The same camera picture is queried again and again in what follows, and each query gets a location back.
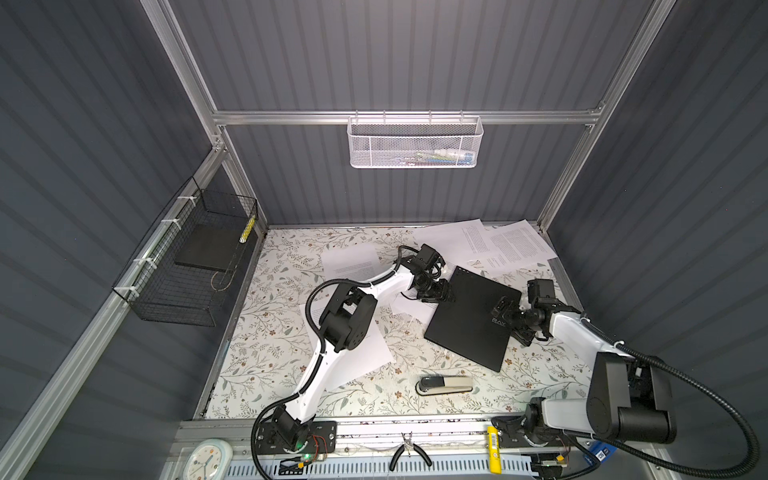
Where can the yellow utility knife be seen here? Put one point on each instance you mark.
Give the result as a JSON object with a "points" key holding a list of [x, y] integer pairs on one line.
{"points": [[494, 457]]}

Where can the white wire mesh basket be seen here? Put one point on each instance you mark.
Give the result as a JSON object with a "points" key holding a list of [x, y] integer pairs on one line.
{"points": [[377, 142]]}

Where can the pens in white basket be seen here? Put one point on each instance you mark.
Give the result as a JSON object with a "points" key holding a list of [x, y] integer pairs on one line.
{"points": [[450, 157]]}

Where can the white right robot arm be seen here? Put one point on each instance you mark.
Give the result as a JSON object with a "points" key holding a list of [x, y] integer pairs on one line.
{"points": [[629, 398]]}

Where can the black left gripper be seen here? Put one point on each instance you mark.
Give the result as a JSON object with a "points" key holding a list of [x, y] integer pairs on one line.
{"points": [[443, 293]]}

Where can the yellow marker in basket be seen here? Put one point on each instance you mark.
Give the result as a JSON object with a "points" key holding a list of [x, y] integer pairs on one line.
{"points": [[247, 230]]}

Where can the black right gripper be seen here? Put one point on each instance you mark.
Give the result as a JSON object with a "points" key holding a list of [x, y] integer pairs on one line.
{"points": [[512, 306]]}

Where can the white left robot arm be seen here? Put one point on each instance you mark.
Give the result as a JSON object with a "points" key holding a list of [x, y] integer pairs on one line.
{"points": [[339, 313]]}

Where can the black handled pliers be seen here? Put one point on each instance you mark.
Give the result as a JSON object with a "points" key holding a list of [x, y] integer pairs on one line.
{"points": [[408, 447]]}

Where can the black pad in basket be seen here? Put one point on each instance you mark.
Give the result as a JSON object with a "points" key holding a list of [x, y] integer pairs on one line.
{"points": [[210, 248]]}

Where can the white wall clock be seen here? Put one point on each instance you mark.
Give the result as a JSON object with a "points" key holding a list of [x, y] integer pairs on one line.
{"points": [[210, 460]]}

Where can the black wire basket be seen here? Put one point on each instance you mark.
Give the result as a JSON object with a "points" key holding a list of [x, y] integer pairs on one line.
{"points": [[158, 290]]}

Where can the grey black stapler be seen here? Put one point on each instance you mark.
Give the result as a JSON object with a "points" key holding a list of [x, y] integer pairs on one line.
{"points": [[443, 385]]}

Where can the black file folder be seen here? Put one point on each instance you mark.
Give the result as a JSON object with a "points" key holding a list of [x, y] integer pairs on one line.
{"points": [[466, 326]]}

